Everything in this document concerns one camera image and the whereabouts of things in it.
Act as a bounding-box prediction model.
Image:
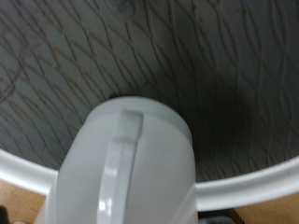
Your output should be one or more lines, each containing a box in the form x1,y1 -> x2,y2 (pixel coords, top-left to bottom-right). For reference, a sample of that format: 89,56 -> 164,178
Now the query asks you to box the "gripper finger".
0,205 -> 14,224

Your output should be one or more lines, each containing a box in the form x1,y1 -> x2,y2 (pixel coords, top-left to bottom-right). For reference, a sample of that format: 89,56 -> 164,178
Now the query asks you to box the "white plastic mug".
33,95 -> 199,224

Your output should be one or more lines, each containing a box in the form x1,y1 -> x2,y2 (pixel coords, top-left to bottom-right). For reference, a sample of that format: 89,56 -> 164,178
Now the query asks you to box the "white two-tier turntable stand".
0,0 -> 299,224

